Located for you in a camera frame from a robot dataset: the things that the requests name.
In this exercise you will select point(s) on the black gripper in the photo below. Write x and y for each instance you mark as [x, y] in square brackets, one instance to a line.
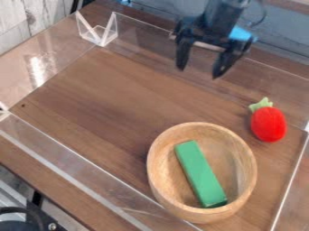
[214, 27]

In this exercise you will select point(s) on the red plush strawberry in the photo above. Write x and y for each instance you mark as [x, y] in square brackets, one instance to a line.
[268, 121]

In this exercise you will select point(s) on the wooden bowl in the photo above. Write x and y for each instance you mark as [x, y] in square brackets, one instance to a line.
[230, 159]

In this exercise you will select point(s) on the green rectangular block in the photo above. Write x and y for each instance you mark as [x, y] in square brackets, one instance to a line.
[201, 177]

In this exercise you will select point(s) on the clear acrylic enclosure wall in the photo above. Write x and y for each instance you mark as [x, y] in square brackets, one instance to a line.
[87, 106]

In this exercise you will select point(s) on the black clamp with cable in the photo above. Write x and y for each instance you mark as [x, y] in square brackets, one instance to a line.
[38, 220]

